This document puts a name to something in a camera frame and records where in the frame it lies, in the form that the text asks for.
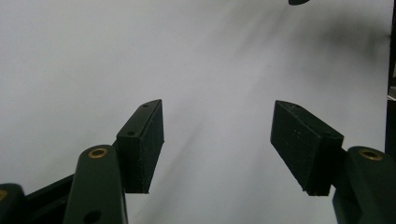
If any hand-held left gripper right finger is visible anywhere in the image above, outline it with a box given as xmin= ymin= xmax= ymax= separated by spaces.
xmin=270 ymin=100 xmax=396 ymax=224

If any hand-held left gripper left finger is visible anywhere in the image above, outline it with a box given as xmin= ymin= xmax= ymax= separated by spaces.
xmin=63 ymin=99 xmax=164 ymax=224

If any white paper sheet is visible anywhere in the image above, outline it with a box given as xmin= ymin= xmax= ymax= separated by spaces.
xmin=0 ymin=0 xmax=394 ymax=224

